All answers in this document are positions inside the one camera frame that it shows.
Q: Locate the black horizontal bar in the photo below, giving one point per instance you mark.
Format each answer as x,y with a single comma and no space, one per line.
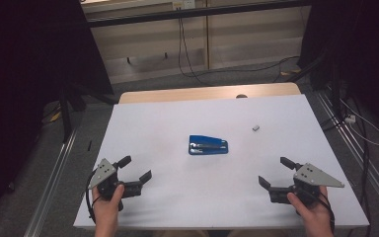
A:
190,13

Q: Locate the white power adapter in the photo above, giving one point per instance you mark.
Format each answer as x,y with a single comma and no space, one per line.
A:
350,118

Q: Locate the small black pen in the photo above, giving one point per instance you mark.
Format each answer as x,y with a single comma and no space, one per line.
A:
89,145

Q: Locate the white table board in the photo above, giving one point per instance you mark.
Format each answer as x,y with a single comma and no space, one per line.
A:
210,197

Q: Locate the black curtain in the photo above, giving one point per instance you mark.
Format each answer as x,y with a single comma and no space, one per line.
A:
29,65
358,49

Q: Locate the black metal stand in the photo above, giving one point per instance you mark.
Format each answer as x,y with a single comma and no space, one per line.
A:
66,115

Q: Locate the blue stapler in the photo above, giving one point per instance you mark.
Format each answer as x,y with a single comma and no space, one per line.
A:
207,144

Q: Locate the dark round table grommet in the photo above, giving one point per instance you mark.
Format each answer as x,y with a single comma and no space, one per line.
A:
242,96

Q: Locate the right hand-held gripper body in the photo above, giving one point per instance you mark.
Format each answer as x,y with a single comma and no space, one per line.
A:
312,179

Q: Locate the person's left hand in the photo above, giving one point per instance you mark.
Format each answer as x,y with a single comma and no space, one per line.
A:
107,210

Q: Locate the person's right hand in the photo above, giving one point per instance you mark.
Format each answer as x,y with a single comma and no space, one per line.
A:
314,217

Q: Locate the yellow floor tape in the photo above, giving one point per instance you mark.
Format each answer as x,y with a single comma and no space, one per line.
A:
56,117
291,72

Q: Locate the aluminium floor rail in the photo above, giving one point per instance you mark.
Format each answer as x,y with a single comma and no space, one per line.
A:
358,151
51,184

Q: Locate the white wall socket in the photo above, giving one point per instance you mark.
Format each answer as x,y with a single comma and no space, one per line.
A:
184,4

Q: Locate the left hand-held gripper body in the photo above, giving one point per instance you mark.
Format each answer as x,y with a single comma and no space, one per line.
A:
107,179

